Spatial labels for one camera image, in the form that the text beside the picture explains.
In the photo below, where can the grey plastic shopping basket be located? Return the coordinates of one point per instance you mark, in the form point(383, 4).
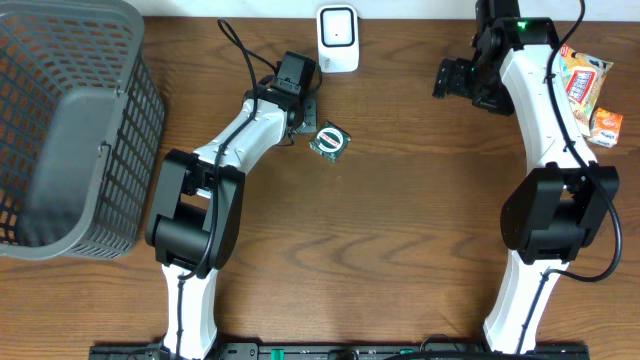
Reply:
point(81, 125)

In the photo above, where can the white barcode scanner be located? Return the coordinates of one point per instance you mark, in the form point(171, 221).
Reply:
point(338, 38)

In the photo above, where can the dark green round-label pack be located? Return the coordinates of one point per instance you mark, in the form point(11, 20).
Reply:
point(330, 142)

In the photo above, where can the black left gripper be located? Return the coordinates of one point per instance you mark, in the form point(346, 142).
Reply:
point(310, 116)

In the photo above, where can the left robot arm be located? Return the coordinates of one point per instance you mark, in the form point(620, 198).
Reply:
point(195, 215)

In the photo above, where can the orange tissue pack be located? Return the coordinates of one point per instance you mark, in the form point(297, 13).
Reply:
point(605, 127)

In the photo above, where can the large beige snack bag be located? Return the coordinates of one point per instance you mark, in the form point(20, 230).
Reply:
point(583, 76)

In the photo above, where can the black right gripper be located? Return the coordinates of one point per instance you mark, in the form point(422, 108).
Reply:
point(496, 96)

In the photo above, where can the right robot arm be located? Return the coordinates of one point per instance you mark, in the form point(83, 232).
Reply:
point(561, 220)

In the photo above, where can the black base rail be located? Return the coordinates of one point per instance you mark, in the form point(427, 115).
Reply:
point(253, 351)

